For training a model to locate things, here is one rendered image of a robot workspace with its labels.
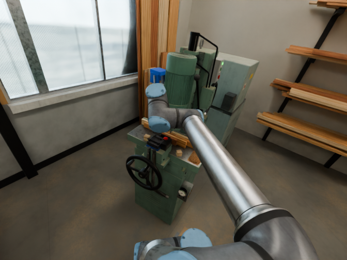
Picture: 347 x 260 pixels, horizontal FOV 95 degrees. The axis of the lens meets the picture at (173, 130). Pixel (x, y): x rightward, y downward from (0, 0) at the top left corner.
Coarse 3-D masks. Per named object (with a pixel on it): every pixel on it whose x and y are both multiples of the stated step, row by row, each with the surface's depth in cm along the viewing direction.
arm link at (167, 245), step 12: (156, 240) 65; (168, 240) 71; (144, 252) 62; (156, 252) 45; (168, 252) 34; (180, 252) 22; (192, 252) 22; (204, 252) 21; (216, 252) 21; (228, 252) 21; (240, 252) 21; (252, 252) 21; (264, 252) 21
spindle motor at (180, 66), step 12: (168, 60) 90; (180, 60) 86; (192, 60) 87; (168, 72) 93; (180, 72) 89; (192, 72) 92; (168, 84) 95; (180, 84) 93; (168, 96) 100; (180, 96) 98
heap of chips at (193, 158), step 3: (192, 153) 112; (195, 153) 111; (192, 156) 109; (195, 156) 108; (189, 159) 108; (192, 159) 107; (195, 159) 107; (198, 159) 107; (192, 162) 107; (195, 162) 106; (198, 162) 106; (198, 165) 106
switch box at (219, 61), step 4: (212, 60) 111; (216, 60) 110; (220, 60) 109; (212, 64) 112; (216, 64) 111; (220, 64) 111; (216, 68) 112; (216, 72) 113; (212, 76) 116; (216, 76) 115; (212, 80) 117; (216, 80) 119
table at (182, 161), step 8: (136, 128) 130; (144, 128) 131; (128, 136) 124; (136, 136) 122; (152, 136) 124; (144, 144) 119; (184, 152) 114; (168, 160) 111; (176, 160) 111; (184, 160) 108; (192, 168) 107
